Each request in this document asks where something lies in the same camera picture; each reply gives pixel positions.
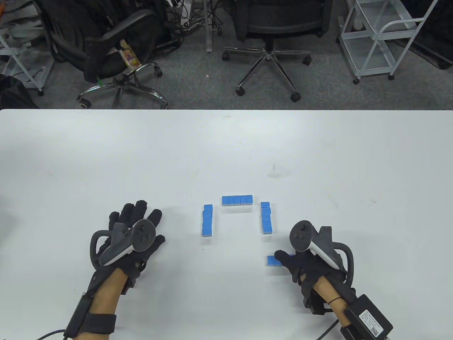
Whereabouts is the person's left forearm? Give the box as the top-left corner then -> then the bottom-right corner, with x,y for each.
88,268 -> 130,316

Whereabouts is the black bag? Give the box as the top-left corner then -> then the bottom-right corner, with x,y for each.
0,74 -> 39,109

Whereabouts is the white metal cart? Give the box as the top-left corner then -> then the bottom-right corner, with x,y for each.
338,0 -> 439,85

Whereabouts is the white desk leg post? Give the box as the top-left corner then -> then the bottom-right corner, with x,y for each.
205,0 -> 216,53

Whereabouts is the grey and white controller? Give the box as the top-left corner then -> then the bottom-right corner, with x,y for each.
90,219 -> 157,268
289,220 -> 355,284

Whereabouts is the person's left hand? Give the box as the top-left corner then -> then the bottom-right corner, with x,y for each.
101,200 -> 166,280

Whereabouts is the person's right hand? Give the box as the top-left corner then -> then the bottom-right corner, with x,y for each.
274,249 -> 349,295

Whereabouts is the blue mahjong tile wall row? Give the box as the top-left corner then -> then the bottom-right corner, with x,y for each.
267,254 -> 295,266
261,202 -> 274,235
222,194 -> 254,206
202,204 -> 214,237

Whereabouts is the plain black forearm box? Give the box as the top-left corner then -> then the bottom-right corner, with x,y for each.
64,296 -> 95,339

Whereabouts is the grey crumpled cloth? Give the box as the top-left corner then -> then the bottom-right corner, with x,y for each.
0,11 -> 45,39

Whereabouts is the colourful snack packet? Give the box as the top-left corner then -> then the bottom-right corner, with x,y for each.
119,39 -> 143,70

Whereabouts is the black box with white label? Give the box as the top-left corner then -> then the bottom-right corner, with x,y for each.
343,294 -> 394,340

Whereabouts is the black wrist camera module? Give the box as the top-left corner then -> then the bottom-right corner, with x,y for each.
303,286 -> 334,316
120,273 -> 137,296

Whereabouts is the black chair with chrome base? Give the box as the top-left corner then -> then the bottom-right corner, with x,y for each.
35,0 -> 170,109

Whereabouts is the black mesh office chair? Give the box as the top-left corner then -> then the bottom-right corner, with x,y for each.
222,0 -> 333,102

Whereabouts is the white metal rack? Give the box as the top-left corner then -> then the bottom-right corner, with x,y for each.
0,21 -> 54,97

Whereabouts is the black flat case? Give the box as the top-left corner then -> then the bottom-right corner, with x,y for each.
400,0 -> 453,70

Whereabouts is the tangle of black cables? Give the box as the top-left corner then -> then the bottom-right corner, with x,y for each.
165,0 -> 227,36

